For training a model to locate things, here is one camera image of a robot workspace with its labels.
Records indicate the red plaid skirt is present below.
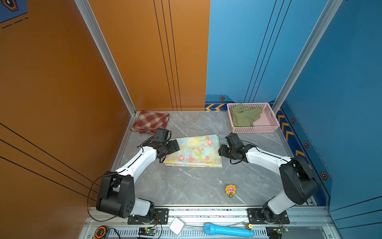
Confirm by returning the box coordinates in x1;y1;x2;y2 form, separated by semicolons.
130;111;170;135

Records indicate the floral pastel skirt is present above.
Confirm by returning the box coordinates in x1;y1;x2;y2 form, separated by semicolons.
164;134;222;168

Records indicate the pink perforated plastic basket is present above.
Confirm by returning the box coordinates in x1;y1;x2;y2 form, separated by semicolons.
227;103;280;133

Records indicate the olive green skirt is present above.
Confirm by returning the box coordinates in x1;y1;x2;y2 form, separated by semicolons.
230;104;263;127

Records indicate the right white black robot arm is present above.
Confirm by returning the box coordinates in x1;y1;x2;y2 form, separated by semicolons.
218;133;320;224

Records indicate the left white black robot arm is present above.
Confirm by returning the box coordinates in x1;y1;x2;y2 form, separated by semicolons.
96;139;180;223

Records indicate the yellow sunflower toy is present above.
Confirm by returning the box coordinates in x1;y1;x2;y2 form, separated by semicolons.
225;185;236;198

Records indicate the white square card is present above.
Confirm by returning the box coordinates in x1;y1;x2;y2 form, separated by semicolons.
169;217;185;236

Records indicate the left green circuit board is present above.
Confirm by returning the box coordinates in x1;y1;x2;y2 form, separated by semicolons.
138;228;158;238

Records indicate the green circuit board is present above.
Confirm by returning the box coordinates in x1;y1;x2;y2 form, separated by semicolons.
138;228;158;238
274;227;289;235

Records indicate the cyan toy microphone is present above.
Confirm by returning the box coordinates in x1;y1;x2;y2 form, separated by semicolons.
203;223;254;238

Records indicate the right green circuit board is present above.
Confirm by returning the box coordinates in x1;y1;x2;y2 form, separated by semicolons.
274;227;289;235

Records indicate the orange black tape measure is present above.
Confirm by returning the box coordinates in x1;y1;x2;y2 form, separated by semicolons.
94;226;108;239

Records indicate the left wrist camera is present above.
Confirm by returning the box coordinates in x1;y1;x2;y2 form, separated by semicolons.
153;128;172;144

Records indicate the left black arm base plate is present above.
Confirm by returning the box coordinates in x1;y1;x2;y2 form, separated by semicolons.
127;208;169;225

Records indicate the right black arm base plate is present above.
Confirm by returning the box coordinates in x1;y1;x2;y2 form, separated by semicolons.
246;208;290;225

